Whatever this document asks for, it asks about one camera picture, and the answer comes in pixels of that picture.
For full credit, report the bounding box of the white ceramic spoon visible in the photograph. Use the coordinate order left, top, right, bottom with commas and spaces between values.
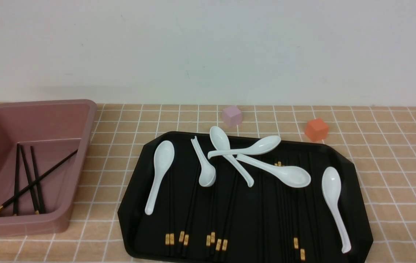
191, 136, 216, 187
321, 167, 352, 254
236, 154, 311, 188
145, 140, 175, 215

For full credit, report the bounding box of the white ceramic spoon diagonal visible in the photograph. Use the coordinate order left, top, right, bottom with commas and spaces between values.
209, 126, 254, 187

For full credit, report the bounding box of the lilac cube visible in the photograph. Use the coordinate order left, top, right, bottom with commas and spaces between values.
222, 105, 243, 127

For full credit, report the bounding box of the white ceramic spoon upright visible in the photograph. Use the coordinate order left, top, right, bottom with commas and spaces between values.
191, 136, 216, 187

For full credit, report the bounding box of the white ceramic spoon horizontal top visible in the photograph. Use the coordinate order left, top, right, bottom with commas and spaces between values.
207, 136, 281, 159

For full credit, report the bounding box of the black plastic tray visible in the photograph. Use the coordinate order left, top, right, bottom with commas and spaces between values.
118, 131, 374, 263

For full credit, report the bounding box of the orange cube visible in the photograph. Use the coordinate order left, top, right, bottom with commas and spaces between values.
305, 118, 330, 142

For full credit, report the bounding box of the black chopstick in bin right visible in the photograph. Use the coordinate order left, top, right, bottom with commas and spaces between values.
30, 145, 46, 214

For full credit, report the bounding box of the pink plastic bin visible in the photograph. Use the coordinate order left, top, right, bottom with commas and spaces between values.
0, 99, 96, 237

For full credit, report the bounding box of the black chopstick in bin middle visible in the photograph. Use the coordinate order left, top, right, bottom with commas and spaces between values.
20, 145, 39, 214

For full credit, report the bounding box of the black chopstick in bin left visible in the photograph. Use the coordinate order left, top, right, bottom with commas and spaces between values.
13, 144, 20, 216

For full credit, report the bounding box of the black chopstick in bin diagonal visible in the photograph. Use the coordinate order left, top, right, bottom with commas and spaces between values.
0, 149, 78, 212

